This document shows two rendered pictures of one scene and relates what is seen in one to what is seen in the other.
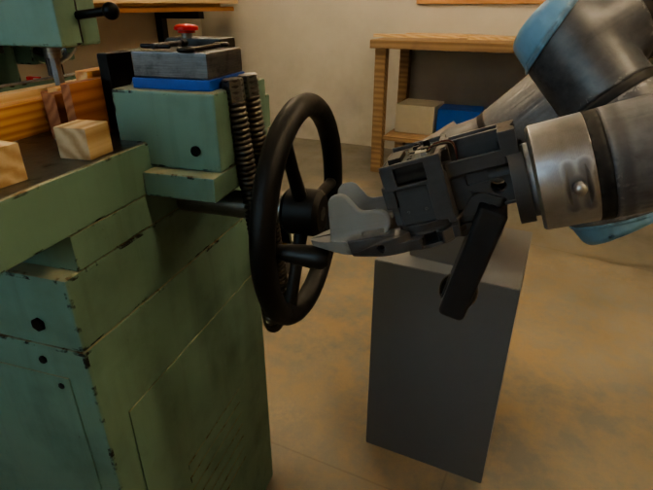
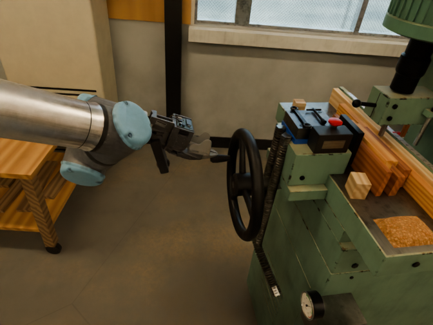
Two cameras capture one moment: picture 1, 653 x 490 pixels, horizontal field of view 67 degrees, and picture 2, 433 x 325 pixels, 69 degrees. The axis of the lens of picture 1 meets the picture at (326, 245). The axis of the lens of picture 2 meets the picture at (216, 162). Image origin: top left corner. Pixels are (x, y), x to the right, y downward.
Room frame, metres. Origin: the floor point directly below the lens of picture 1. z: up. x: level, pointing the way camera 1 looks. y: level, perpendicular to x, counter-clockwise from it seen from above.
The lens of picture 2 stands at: (1.09, -0.35, 1.34)
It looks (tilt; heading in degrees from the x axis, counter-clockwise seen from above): 37 degrees down; 150
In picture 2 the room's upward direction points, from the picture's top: 6 degrees clockwise
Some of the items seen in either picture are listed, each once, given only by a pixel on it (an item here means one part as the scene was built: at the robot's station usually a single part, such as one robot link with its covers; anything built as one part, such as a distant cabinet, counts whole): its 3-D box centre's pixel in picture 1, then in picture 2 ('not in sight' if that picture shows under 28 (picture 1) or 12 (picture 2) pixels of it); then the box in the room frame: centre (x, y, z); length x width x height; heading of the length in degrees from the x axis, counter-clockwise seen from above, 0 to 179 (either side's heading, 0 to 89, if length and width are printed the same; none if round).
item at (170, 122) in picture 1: (196, 119); (307, 152); (0.63, 0.17, 0.91); 0.15 x 0.14 x 0.09; 163
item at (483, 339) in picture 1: (445, 341); not in sight; (1.01, -0.30, 0.28); 0.30 x 0.30 x 0.55; 65
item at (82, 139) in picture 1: (84, 139); not in sight; (0.52, 0.26, 0.92); 0.04 x 0.04 x 0.03; 77
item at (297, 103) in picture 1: (250, 205); (270, 182); (0.60, 0.10, 0.81); 0.29 x 0.20 x 0.29; 163
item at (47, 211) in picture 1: (146, 148); (334, 165); (0.66, 0.25, 0.87); 0.61 x 0.30 x 0.06; 163
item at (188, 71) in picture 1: (194, 58); (315, 128); (0.64, 0.16, 0.99); 0.13 x 0.11 x 0.06; 163
